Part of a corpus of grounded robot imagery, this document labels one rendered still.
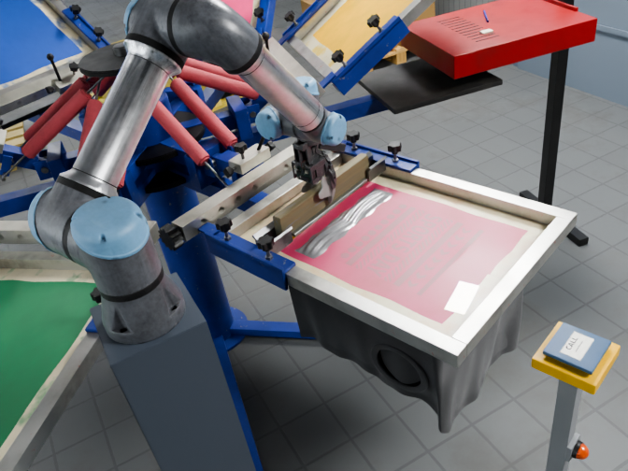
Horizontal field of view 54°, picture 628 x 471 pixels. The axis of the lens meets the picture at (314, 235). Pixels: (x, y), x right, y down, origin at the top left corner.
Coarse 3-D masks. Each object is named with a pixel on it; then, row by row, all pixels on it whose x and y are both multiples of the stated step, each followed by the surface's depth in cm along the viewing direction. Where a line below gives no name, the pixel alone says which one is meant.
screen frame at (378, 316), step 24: (288, 192) 184; (456, 192) 174; (480, 192) 169; (240, 216) 176; (264, 216) 179; (528, 216) 161; (552, 216) 156; (576, 216) 155; (552, 240) 148; (528, 264) 142; (312, 288) 147; (336, 288) 145; (504, 288) 137; (360, 312) 138; (384, 312) 136; (480, 312) 132; (408, 336) 131; (432, 336) 128; (456, 336) 127; (480, 336) 130; (456, 360) 124
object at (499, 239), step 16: (368, 192) 183; (400, 192) 181; (336, 208) 178; (384, 208) 175; (432, 208) 172; (448, 208) 171; (368, 224) 170; (480, 224) 163; (496, 224) 162; (480, 240) 157; (496, 240) 156; (512, 240) 156; (464, 256) 153; (480, 256) 152; (496, 256) 151
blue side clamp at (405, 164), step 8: (360, 144) 197; (344, 152) 197; (352, 152) 195; (360, 152) 194; (376, 152) 193; (384, 152) 190; (376, 160) 189; (400, 160) 187; (408, 160) 185; (416, 160) 184; (400, 168) 184; (408, 168) 182
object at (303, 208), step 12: (360, 156) 180; (348, 168) 176; (360, 168) 180; (336, 180) 173; (348, 180) 177; (312, 192) 168; (336, 192) 174; (300, 204) 164; (312, 204) 168; (324, 204) 172; (276, 216) 160; (288, 216) 162; (300, 216) 165; (312, 216) 169; (276, 228) 163
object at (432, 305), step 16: (320, 224) 173; (304, 240) 168; (336, 240) 166; (352, 240) 165; (304, 256) 162; (320, 256) 161; (336, 256) 160; (336, 272) 155; (352, 272) 154; (448, 272) 149; (464, 272) 148; (480, 272) 148; (368, 288) 148; (384, 288) 148; (400, 288) 147; (432, 288) 145; (448, 288) 145; (400, 304) 142; (416, 304) 142; (432, 304) 141
